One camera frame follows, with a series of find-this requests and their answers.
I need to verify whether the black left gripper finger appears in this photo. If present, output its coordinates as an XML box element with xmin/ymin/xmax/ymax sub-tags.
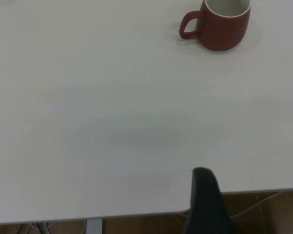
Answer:
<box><xmin>184</xmin><ymin>167</ymin><xmax>239</xmax><ymax>234</ymax></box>

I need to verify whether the red ceramic mug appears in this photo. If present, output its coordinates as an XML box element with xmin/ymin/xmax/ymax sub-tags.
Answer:
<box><xmin>179</xmin><ymin>0</ymin><xmax>251</xmax><ymax>52</ymax></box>

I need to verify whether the grey metal table leg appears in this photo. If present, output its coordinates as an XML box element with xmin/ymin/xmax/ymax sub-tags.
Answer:
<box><xmin>86</xmin><ymin>218</ymin><xmax>104</xmax><ymax>234</ymax></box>

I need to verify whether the white cable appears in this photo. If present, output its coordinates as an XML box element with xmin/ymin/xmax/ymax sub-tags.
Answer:
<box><xmin>231</xmin><ymin>191</ymin><xmax>287</xmax><ymax>219</ymax></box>

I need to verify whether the grey cable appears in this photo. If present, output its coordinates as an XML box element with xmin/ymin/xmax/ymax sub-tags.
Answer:
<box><xmin>17</xmin><ymin>221</ymin><xmax>57</xmax><ymax>234</ymax></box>

